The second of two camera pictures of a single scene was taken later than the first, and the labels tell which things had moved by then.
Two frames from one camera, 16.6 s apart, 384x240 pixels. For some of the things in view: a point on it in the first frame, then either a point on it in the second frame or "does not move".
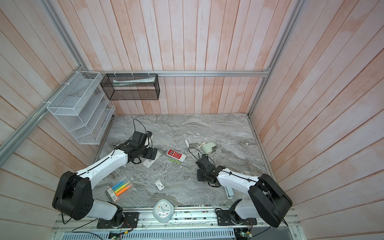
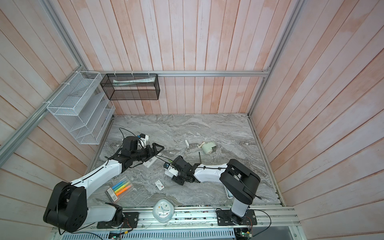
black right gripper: [199, 175] to [178, 180]
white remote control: [148, 162] does not move
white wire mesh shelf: [82, 108] does not move
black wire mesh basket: [131, 86] does not move
